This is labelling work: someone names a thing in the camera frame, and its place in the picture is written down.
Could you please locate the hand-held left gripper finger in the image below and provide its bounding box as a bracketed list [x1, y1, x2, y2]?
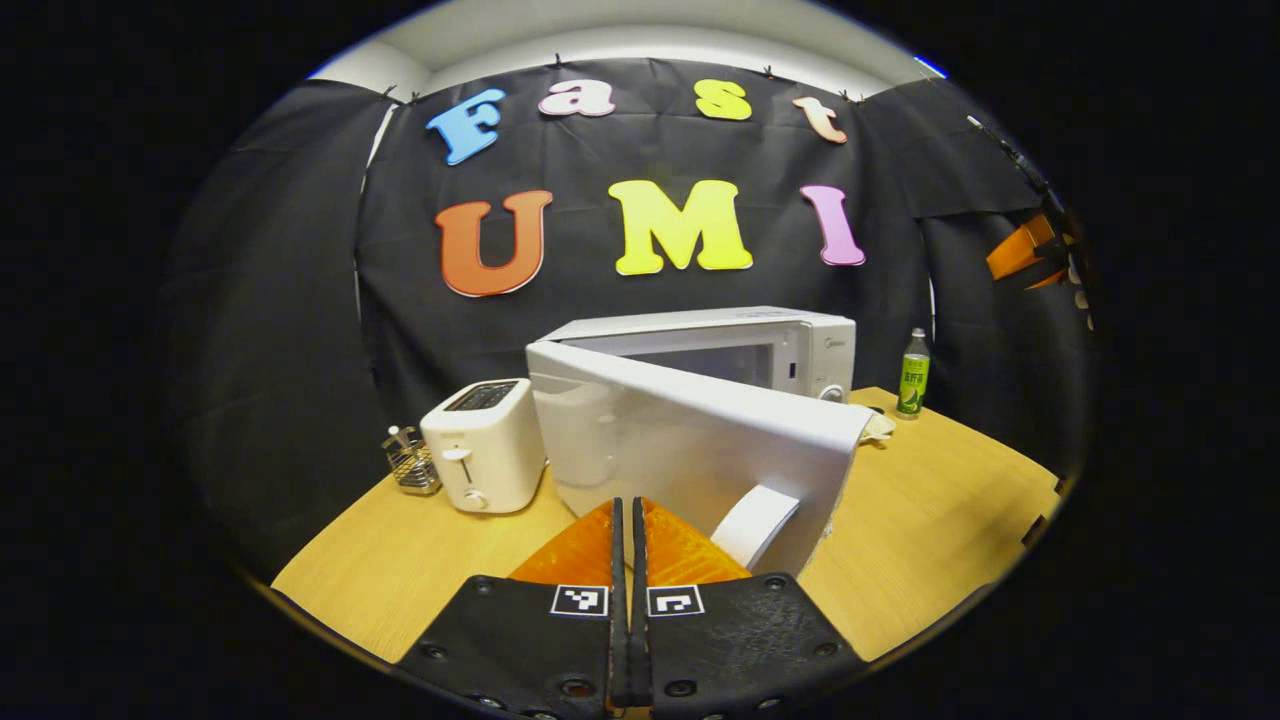
[630, 497, 868, 716]
[398, 497, 631, 719]

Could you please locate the white microwave oven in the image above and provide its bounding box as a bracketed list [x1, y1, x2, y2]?
[526, 306, 873, 579]

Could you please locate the green drink bottle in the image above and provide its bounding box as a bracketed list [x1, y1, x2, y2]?
[896, 327, 932, 420]

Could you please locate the white toaster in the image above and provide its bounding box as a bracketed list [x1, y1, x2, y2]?
[420, 378, 548, 515]

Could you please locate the black backdrop cloth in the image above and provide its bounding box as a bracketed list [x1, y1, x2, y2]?
[160, 58, 1096, 581]

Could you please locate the wire utensil holder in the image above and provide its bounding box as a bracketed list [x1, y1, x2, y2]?
[382, 430, 443, 497]

